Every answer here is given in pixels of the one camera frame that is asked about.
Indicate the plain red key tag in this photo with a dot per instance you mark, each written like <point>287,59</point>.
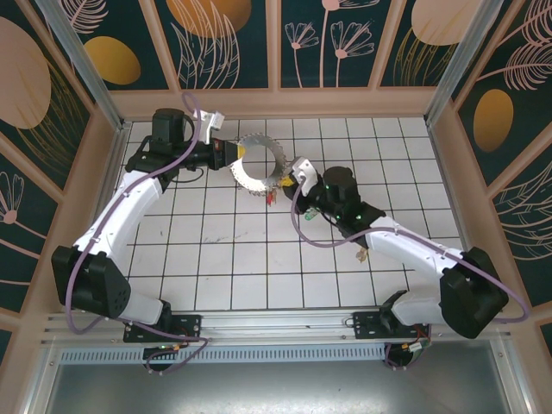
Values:
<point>272,200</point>

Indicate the silver metal keyring disc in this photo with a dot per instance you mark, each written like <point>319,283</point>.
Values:
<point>276,148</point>

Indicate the tan brass key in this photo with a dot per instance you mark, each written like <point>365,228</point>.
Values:
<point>361,255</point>

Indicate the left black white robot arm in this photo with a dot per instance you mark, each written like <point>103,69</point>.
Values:
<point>125,211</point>

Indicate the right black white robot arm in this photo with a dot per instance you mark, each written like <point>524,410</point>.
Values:
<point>409,246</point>

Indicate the grey metal sheet panel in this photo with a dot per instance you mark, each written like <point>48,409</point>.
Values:
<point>276,388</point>

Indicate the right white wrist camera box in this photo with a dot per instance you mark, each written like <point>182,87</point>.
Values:
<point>304,172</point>

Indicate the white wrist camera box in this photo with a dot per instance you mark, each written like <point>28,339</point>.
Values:
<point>304,172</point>
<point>211,123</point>

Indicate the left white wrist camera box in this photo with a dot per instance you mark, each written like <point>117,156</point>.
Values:
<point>211,123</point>

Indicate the aluminium frame post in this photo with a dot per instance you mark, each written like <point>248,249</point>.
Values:
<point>457,64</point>
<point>86,69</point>

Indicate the aluminium mounting rail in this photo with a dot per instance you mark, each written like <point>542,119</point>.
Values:
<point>276,323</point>

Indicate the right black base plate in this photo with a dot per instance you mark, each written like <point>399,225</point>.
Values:
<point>366,325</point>

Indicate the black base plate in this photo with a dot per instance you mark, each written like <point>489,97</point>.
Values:
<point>190,325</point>
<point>366,325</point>

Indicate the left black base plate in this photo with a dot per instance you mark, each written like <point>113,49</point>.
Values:
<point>190,325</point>

